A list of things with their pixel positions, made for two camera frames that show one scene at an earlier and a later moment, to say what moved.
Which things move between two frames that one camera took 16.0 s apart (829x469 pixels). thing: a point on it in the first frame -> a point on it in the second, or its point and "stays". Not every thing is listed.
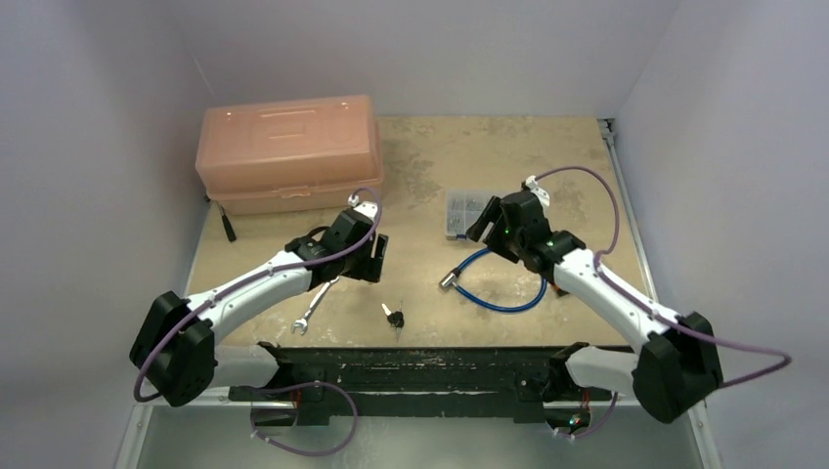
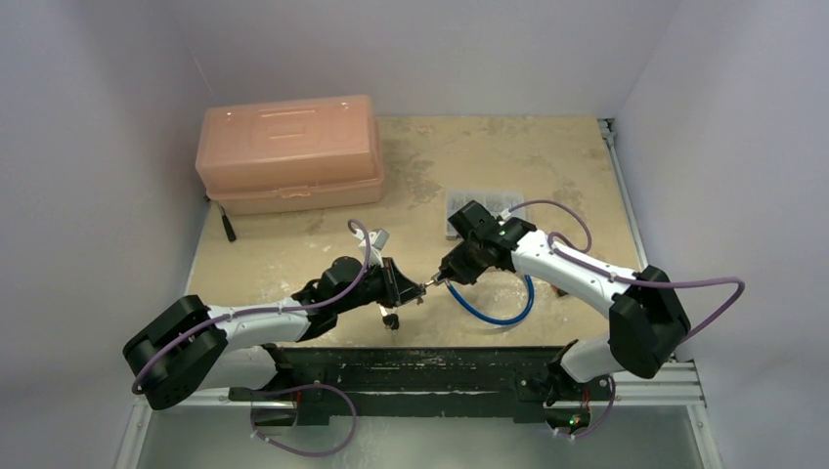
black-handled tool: (227, 225) stays
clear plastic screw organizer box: (462, 207) stays
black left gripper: (370, 268) -> (397, 288)
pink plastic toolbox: (290, 156) stays
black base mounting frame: (524, 381) stays
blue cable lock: (451, 280) -> (504, 320)
